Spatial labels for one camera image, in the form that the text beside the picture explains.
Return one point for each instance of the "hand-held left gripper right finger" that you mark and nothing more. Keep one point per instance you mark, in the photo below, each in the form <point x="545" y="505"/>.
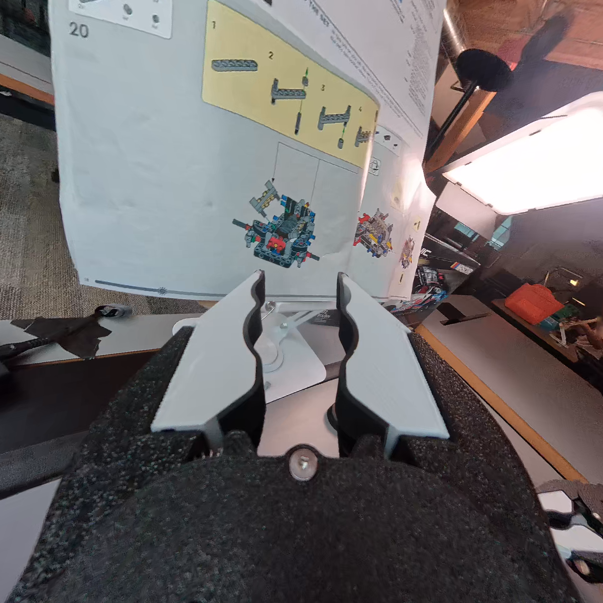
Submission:
<point x="391" y="372"/>

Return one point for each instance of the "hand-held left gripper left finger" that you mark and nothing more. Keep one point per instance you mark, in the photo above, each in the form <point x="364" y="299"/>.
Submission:
<point x="212" y="358"/>

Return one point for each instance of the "building instruction booklet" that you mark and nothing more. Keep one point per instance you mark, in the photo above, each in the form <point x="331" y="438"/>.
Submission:
<point x="141" y="141"/>

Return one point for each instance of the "grey desk with wooden edge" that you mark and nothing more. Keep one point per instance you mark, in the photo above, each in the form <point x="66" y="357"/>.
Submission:
<point x="294" y="419"/>

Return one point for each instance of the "neighbouring grey desk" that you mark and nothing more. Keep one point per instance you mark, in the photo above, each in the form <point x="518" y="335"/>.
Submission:
<point x="494" y="377"/>

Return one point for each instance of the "cluttered wooden-edged desk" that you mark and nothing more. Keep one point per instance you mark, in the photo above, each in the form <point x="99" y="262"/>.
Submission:
<point x="565" y="339"/>

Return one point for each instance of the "white booklet stand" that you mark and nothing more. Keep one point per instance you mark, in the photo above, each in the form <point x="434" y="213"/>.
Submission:
<point x="301" y="362"/>

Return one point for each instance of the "dark toy set box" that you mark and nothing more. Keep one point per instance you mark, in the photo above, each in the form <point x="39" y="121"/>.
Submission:
<point x="443" y="278"/>

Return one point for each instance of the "black tape patch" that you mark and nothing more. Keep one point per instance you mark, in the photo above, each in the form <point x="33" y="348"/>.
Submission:
<point x="75" y="332"/>

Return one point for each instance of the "orange plastic box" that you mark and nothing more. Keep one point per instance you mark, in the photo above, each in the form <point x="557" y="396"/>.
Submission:
<point x="534" y="301"/>

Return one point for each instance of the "white glowing light panel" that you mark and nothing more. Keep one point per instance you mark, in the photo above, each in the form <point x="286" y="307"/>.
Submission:
<point x="541" y="160"/>

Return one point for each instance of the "black round-headed pole stand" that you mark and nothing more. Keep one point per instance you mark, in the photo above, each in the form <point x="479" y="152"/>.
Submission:
<point x="485" y="68"/>

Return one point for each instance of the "white printed paper sheet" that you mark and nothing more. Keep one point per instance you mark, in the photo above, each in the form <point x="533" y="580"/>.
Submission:
<point x="424" y="47"/>

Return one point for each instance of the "metal duct pipe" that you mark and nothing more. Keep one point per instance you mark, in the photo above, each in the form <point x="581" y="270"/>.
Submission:
<point x="453" y="33"/>

